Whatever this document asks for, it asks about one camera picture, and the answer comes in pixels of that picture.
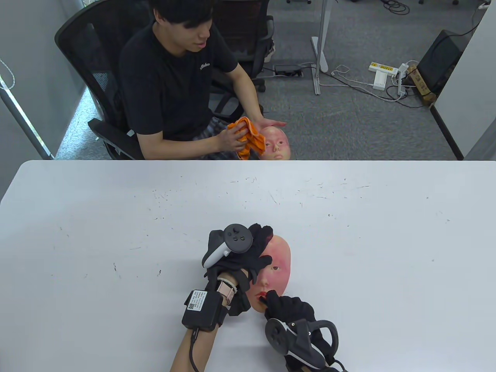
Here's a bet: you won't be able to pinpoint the person's right hand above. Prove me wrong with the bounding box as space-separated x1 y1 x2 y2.
263 290 339 372

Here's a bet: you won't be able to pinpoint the person's left hand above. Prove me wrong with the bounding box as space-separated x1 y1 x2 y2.
202 223 274 288

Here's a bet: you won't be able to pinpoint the pink face mask with blush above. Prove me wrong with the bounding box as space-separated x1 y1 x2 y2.
245 234 292 313

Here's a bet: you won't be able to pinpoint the person's left forearm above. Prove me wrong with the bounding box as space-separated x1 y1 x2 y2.
169 273 248 372

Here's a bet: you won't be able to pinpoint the grey and white hand controller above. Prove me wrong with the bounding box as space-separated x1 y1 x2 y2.
202 224 254 268

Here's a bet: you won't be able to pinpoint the black and white hand controller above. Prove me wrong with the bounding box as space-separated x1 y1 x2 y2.
265 318 339 369

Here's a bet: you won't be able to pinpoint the pale face mask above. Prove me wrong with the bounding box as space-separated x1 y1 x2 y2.
258 126 292 160

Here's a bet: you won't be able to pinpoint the orange cloth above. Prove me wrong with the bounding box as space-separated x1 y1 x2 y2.
227 116 266 160

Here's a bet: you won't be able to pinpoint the white desk leg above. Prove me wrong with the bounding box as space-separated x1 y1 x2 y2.
311 0 331 96

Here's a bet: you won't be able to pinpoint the white power strip yellow labels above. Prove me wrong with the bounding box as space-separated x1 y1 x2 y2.
368 61 400 76

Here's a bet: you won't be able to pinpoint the brown cardboard box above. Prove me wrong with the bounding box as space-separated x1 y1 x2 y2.
406 65 437 107

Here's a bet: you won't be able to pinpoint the black mesh office chair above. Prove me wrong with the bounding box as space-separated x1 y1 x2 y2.
54 0 156 160

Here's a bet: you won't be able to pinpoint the black computer tower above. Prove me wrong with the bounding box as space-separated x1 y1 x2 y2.
416 29 470 96

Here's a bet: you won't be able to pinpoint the pink wrist strap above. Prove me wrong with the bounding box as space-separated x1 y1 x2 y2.
217 277 238 305

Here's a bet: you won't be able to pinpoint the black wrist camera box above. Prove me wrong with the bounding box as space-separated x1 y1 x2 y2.
182 289 225 332

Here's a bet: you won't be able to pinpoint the black camera cable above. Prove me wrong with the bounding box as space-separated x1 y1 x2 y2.
188 329 200 372

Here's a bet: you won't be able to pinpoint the black floor cable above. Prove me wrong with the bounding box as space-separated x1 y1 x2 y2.
301 64 428 109

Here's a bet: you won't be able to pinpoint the white floor cable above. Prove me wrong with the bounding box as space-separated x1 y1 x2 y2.
319 60 420 103

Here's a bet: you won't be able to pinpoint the grey metal post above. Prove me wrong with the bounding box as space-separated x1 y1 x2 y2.
0 79 55 160

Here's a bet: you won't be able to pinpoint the coiled black cable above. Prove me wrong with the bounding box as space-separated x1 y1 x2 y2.
381 0 411 16

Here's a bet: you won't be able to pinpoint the white hanging cord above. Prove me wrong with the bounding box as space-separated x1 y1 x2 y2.
0 58 17 90

